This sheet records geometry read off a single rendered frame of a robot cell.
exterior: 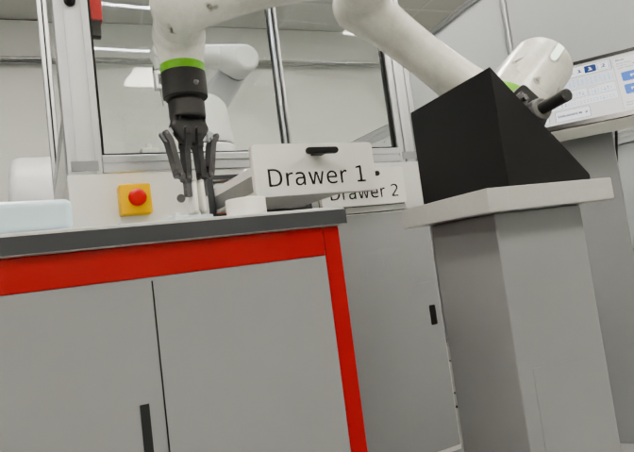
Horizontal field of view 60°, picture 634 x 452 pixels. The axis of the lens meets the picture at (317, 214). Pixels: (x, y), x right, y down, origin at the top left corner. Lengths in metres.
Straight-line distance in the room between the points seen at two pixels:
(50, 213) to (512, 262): 0.73
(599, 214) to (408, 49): 0.82
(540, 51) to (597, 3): 1.63
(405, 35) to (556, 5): 1.74
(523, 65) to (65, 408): 0.98
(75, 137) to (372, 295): 0.89
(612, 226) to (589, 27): 1.25
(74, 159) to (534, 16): 2.36
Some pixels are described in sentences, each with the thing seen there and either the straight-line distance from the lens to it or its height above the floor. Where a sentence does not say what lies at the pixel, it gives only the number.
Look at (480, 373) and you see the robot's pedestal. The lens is 1.10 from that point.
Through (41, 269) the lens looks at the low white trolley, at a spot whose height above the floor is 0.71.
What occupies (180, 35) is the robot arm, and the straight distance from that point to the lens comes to 1.12.
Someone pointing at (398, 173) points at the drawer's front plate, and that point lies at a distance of 1.69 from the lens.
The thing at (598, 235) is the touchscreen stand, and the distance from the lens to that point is 1.84.
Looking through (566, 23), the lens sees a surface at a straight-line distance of 2.95.
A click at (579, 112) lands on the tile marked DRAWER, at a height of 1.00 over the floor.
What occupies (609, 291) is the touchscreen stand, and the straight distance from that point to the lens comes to 1.85.
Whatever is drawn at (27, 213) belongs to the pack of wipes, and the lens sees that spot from 0.80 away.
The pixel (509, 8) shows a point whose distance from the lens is 3.24.
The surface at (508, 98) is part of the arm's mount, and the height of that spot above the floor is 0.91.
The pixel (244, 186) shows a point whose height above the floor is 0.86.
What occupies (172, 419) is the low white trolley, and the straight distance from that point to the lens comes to 0.81.
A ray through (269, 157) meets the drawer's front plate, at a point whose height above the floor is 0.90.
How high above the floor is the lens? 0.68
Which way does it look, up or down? 5 degrees up
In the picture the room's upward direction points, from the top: 7 degrees counter-clockwise
